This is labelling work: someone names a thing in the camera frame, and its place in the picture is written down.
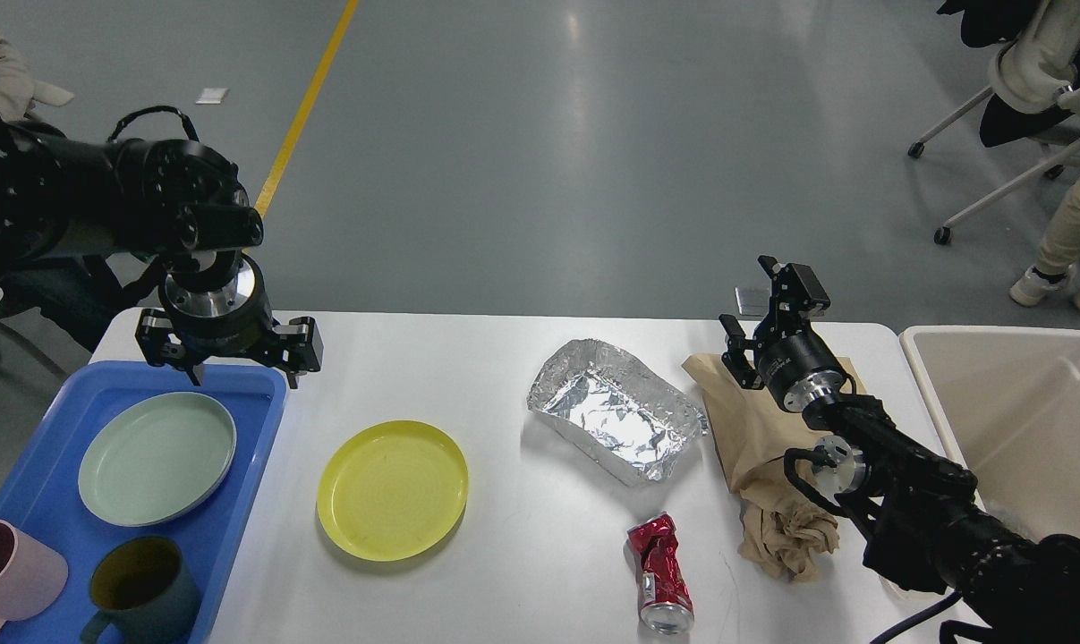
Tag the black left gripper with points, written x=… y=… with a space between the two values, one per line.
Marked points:
x=224 y=311

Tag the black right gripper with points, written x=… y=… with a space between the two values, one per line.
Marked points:
x=791 y=362

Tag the yellow plastic plate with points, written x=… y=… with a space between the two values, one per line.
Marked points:
x=393 y=491

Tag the dark teal mug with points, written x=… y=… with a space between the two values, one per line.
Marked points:
x=145 y=590

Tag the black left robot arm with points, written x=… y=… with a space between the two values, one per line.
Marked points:
x=177 y=203

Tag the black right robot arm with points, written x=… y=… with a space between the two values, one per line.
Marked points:
x=916 y=509

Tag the metal floor plate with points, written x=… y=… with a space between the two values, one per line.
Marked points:
x=753 y=302

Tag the pale green plate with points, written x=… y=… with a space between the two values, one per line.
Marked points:
x=157 y=460

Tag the seated person in jeans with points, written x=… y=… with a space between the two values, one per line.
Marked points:
x=77 y=295

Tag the aluminium foil tray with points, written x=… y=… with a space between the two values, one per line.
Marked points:
x=618 y=412

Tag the crumpled brown paper bag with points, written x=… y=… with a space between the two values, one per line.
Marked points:
x=783 y=531

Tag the blue plastic tray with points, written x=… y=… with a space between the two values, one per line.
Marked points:
x=41 y=496

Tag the beige plastic bin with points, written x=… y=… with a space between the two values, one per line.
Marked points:
x=1005 y=402

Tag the crushed red soda can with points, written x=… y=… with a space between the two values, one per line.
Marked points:
x=665 y=604

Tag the pink mug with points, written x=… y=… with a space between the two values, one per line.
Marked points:
x=32 y=575

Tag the white office chair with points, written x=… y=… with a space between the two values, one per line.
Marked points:
x=1033 y=72

